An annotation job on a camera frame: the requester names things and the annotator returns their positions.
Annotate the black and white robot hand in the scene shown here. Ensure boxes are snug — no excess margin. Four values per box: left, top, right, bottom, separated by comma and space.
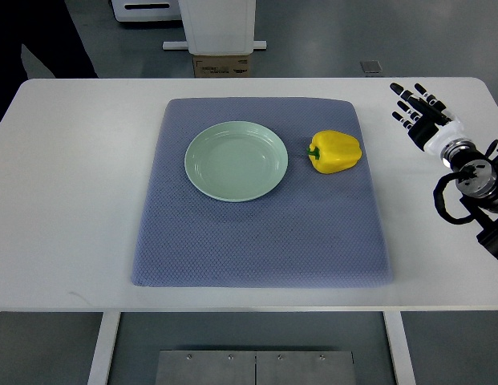
390, 83, 464, 155

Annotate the yellow bell pepper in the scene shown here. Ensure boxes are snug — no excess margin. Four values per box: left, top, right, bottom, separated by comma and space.
307, 130, 362, 174

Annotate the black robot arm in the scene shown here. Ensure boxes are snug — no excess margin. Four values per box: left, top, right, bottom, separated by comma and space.
433, 139, 498, 260

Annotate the grey floor plate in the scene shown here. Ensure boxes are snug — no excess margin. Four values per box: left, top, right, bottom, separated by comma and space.
360, 60, 383, 74

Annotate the light green plate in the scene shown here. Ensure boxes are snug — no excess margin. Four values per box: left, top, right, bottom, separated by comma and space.
184, 121, 289, 202

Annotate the blue-grey textured mat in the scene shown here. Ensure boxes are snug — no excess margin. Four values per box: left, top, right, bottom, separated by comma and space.
132, 97, 392, 288

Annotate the right white table leg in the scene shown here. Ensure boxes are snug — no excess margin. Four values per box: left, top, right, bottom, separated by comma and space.
383, 311, 416, 385

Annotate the white table leg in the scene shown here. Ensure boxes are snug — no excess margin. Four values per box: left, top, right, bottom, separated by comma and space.
87, 311, 120, 385
383, 311, 416, 385

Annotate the brown cardboard box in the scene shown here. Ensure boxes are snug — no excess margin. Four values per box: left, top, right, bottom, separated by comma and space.
192, 55, 251, 79

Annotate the white appliance with slot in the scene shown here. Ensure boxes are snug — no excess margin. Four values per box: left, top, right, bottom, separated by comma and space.
111, 0, 181, 22

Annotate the left white table leg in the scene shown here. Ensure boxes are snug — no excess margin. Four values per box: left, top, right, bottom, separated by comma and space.
87, 311, 120, 385

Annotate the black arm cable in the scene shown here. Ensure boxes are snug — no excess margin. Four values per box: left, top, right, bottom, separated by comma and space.
432, 170, 480, 225

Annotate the white pedestal stand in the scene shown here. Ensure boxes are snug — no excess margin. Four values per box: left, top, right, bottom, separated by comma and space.
162, 0, 267, 55

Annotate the metal base plate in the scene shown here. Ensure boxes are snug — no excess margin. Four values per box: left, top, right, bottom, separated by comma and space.
156, 351, 356, 384

